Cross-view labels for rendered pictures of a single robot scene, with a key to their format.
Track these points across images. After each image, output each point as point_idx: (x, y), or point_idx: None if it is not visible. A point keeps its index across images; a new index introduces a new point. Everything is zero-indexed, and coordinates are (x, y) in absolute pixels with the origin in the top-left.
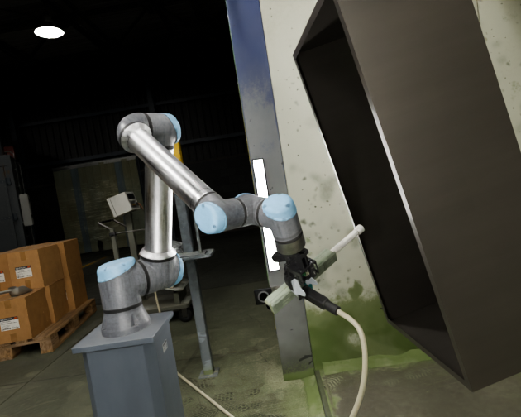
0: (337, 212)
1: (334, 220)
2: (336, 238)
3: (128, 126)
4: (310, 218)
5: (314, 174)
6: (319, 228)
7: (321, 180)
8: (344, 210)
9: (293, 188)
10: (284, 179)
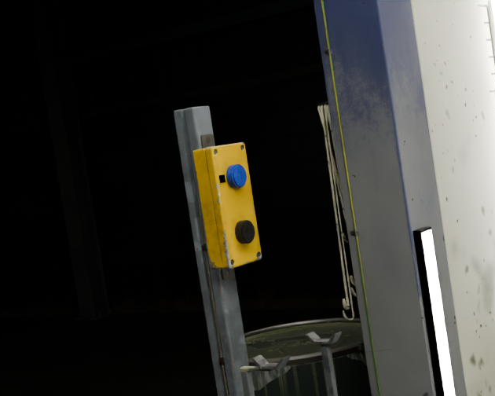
0: None
1: None
2: None
3: None
4: (478, 352)
5: (474, 258)
6: (488, 370)
7: (482, 272)
8: None
9: (458, 290)
10: (449, 273)
